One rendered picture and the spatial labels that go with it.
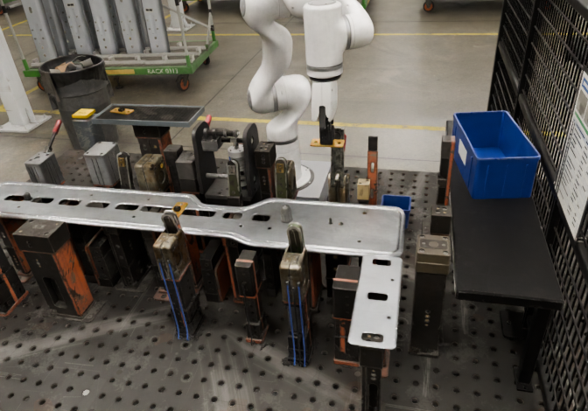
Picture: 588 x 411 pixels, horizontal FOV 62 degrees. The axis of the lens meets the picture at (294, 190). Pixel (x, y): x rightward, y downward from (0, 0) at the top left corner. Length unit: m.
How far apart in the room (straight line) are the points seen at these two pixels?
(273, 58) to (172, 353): 0.96
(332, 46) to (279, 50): 0.53
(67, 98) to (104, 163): 2.55
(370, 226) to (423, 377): 0.42
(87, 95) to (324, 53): 3.26
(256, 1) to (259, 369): 1.04
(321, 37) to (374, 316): 0.62
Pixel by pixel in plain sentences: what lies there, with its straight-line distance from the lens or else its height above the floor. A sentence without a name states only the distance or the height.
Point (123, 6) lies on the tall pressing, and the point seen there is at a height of 0.80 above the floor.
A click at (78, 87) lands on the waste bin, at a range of 4.18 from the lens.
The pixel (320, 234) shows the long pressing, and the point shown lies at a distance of 1.34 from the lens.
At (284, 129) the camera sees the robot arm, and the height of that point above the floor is 1.04.
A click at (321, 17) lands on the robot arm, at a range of 1.10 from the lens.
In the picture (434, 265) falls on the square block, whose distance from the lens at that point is 1.22.
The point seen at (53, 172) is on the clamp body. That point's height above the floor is 1.00.
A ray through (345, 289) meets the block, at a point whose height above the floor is 0.98.
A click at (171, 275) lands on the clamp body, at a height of 0.95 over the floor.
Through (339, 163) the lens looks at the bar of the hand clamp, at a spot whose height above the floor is 1.11.
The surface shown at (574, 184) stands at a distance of 1.19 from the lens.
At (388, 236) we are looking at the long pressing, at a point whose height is 1.00.
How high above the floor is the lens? 1.82
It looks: 32 degrees down
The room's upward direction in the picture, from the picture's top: 5 degrees counter-clockwise
